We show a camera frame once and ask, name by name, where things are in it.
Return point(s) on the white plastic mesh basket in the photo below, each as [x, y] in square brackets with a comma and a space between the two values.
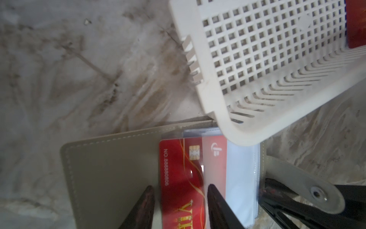
[260, 66]

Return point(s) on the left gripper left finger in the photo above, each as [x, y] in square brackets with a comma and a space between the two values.
[141, 215]

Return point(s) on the red credit card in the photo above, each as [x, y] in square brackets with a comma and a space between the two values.
[187, 167]

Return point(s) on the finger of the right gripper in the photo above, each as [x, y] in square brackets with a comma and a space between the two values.
[276, 201]

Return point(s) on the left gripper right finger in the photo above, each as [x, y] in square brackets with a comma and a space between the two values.
[220, 214]

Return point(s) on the stack of red cards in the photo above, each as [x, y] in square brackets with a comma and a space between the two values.
[356, 23]

